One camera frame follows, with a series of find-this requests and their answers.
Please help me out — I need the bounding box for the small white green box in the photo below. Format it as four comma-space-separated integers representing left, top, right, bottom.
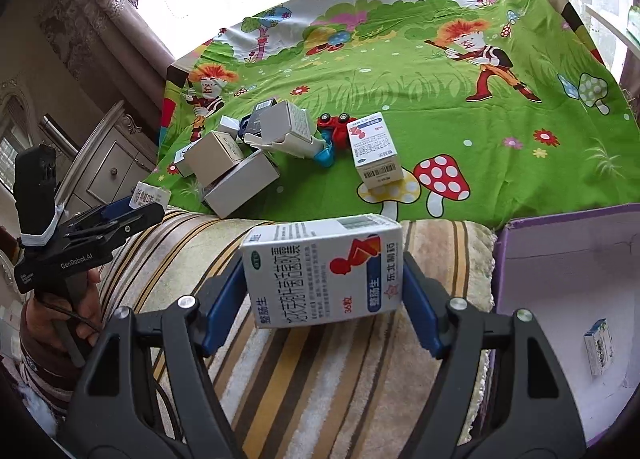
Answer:
583, 318, 616, 378

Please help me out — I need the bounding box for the brown patterned curtain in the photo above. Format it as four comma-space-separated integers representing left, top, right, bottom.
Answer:
37, 0, 176, 140

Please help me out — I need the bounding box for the white curved table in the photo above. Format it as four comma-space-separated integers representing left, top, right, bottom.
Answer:
584, 2, 640, 70

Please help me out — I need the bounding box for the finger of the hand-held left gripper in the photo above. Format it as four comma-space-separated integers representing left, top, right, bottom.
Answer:
70, 198, 135, 232
65, 204, 166, 260

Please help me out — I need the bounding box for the long silver logo box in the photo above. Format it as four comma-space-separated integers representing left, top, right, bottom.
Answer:
202, 150, 281, 220

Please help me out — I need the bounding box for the purple cardboard box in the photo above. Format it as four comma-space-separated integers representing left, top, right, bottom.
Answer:
487, 204, 640, 447

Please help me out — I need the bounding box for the cartoon printed bedsheet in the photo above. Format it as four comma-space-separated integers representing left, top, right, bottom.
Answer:
157, 0, 640, 232

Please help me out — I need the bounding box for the white medicine box red figure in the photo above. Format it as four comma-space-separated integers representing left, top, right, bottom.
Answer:
240, 214, 404, 330

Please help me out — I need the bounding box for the small white printed box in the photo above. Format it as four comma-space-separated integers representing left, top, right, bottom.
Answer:
130, 182, 172, 213

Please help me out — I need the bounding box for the red toy car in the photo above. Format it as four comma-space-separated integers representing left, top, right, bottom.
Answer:
316, 112, 357, 141

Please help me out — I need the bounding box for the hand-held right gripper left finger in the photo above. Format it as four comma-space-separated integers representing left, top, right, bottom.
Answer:
55, 251, 249, 459

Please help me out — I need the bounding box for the person's left forearm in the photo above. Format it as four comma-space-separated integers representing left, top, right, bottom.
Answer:
0, 336, 98, 435

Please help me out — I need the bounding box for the small grey box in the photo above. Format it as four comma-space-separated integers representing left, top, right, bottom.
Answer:
172, 143, 197, 178

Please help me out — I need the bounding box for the person's left hand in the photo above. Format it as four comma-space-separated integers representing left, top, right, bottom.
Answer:
24, 269, 103, 347

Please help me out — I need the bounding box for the white ornate cabinet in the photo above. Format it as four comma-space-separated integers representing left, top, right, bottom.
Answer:
52, 99, 161, 220

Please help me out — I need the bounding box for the black box white label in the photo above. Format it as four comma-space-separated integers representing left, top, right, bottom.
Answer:
251, 98, 279, 123

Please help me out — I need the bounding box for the striped tasseled cushion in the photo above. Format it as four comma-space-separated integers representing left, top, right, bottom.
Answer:
97, 206, 498, 459

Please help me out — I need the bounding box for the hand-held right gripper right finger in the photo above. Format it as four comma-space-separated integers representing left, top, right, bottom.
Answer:
401, 251, 588, 459

